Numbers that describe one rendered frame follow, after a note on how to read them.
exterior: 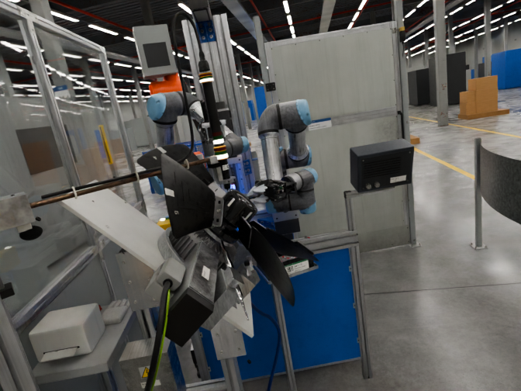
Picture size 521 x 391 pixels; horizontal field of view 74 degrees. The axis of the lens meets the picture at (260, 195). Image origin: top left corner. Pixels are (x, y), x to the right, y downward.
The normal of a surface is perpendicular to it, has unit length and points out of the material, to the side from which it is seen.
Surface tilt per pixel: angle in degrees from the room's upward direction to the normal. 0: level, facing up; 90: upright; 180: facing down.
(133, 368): 90
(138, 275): 90
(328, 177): 90
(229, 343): 90
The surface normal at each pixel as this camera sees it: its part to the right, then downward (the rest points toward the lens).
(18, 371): 0.62, 0.09
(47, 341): 0.07, 0.24
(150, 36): 0.34, 0.18
